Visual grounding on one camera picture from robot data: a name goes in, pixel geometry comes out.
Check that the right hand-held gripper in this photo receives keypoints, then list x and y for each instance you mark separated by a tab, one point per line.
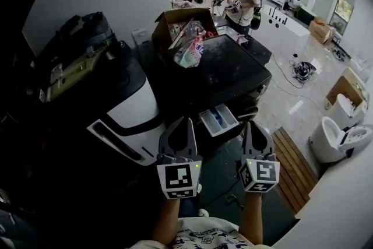
260	173

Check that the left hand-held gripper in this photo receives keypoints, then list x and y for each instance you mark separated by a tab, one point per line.
178	176

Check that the white detergent drawer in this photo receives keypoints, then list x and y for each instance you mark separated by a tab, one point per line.
217	122

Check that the person's left forearm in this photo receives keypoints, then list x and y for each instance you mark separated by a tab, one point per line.
166	218

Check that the person's right forearm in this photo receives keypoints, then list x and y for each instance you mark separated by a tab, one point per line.
252	215

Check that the white and black washing machine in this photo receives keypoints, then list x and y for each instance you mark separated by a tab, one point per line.
131	102

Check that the white toilet with open lid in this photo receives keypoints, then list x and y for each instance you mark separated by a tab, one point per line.
326	140

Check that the black front-load washing machine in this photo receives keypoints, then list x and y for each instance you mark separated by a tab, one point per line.
227	67

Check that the open cardboard box of items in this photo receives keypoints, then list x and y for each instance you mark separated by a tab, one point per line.
163	30

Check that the wooden slatted bench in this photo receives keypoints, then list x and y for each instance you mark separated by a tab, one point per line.
291	166

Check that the person's white shoe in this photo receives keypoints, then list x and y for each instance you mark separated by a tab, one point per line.
203	213

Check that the black round floor device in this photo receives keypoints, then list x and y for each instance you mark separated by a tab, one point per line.
303	70

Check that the pink and white plastic pouch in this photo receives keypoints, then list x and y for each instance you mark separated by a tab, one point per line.
189	54

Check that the person's white printed shirt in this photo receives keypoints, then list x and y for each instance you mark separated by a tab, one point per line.
204	234

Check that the white toilet in cardboard box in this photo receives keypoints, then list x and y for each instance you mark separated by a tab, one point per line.
345	106

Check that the white air purifier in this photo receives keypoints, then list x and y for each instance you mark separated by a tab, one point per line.
141	43

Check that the white counter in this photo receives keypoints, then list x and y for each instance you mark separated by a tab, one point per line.
344	207

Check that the closed cardboard box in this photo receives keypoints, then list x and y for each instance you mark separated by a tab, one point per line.
320	30

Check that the black and olive vacuum cleaner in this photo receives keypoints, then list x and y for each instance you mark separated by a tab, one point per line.
78	52

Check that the window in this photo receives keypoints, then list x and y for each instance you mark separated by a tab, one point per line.
342	16

